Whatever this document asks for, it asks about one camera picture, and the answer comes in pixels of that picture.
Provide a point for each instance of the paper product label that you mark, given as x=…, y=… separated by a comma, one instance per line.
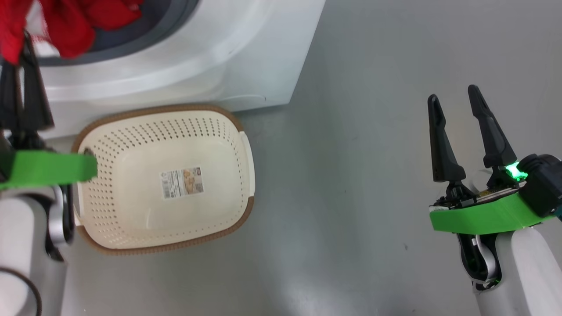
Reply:
x=182, y=182

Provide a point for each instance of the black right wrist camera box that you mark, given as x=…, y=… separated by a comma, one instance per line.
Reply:
x=542, y=184

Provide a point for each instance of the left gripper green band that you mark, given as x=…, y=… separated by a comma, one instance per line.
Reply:
x=44, y=169

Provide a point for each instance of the cream perforated laundry basket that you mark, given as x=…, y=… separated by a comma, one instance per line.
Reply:
x=131, y=210

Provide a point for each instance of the red and white garment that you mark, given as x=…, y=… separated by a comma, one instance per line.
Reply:
x=66, y=22

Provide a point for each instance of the white front-load washing machine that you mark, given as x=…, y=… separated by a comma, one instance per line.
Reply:
x=219, y=52

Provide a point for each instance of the teal right camera connector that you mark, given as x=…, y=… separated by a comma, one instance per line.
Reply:
x=557, y=213

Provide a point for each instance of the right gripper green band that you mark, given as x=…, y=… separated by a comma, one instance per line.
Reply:
x=478, y=217

